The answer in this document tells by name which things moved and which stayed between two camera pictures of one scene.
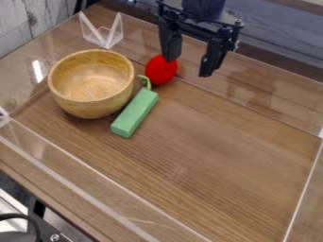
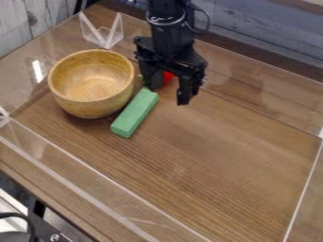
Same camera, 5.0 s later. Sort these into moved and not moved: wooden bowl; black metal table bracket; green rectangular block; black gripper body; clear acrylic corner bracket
Moved: black gripper body
Not moved: wooden bowl; green rectangular block; black metal table bracket; clear acrylic corner bracket
